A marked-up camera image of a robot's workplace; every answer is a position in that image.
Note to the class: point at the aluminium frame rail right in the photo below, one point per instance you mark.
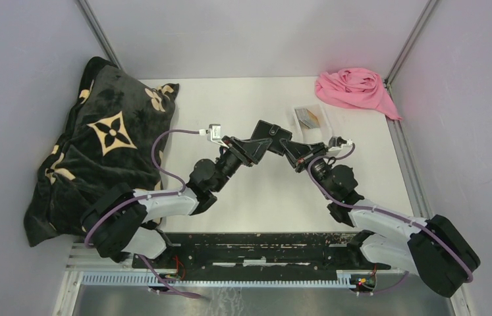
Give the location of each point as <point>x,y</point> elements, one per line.
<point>420,24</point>

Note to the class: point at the stack of cards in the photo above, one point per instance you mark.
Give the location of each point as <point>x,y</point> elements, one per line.
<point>306,118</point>

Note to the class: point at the black floral pillow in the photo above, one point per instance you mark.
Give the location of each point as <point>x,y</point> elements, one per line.
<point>113,134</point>

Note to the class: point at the pink crumpled cloth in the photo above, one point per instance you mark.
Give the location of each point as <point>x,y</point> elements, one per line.
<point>356,88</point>

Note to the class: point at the white plastic bin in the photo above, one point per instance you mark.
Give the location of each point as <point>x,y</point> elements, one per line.
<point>322,134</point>

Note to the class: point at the aluminium frame rail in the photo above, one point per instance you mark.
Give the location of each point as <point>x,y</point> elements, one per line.
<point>420,24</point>
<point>100,35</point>

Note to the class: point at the black leather card holder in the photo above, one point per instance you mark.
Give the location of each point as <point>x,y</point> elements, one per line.
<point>274,132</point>

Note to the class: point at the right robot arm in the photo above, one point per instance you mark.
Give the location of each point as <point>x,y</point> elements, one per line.
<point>430,248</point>

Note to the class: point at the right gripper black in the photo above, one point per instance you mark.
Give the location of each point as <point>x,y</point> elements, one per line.
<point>299,153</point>

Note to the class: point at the aluminium frame rail left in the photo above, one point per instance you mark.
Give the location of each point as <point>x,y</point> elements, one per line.
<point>100,35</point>

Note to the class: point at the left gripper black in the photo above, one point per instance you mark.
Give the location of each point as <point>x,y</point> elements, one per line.
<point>249,151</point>

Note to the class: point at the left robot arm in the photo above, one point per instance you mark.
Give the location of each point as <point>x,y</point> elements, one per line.
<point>113,224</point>

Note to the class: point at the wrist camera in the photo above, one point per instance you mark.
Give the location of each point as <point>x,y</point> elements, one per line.
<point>337,144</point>
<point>213,133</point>

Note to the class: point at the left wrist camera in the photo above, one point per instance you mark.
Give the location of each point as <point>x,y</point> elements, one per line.
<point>213,133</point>

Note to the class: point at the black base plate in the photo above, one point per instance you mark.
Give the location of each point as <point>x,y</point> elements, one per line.
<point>241,257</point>

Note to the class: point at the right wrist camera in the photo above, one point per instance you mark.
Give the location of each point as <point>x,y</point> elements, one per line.
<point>337,144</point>

